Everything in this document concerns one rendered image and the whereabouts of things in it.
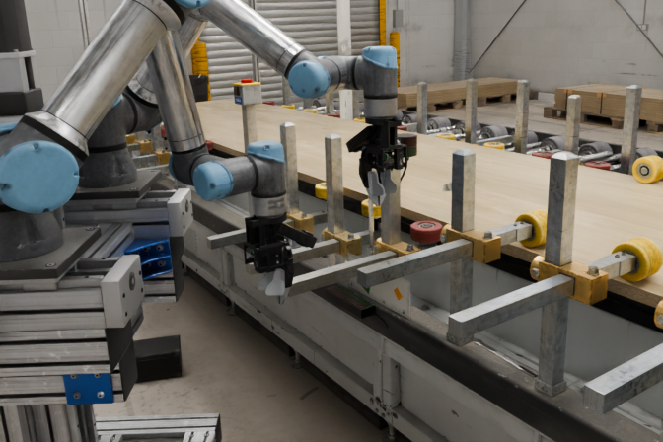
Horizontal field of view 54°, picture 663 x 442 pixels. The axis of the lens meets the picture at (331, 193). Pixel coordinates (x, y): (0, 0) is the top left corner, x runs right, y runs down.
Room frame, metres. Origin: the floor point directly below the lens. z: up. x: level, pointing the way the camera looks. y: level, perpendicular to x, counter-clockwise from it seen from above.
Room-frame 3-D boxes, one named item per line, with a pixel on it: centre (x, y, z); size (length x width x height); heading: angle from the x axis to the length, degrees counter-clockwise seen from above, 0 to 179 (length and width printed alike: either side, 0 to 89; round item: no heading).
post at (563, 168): (1.14, -0.42, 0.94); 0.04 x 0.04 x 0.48; 33
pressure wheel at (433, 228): (1.57, -0.24, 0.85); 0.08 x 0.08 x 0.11
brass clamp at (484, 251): (1.33, -0.30, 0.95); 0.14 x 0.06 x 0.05; 33
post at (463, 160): (1.35, -0.28, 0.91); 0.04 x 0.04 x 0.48; 33
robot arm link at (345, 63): (1.48, -0.02, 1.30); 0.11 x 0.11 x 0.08; 66
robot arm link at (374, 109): (1.46, -0.12, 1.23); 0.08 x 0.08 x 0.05
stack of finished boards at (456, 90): (10.08, -1.93, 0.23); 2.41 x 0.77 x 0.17; 122
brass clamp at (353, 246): (1.74, -0.02, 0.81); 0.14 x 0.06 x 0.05; 33
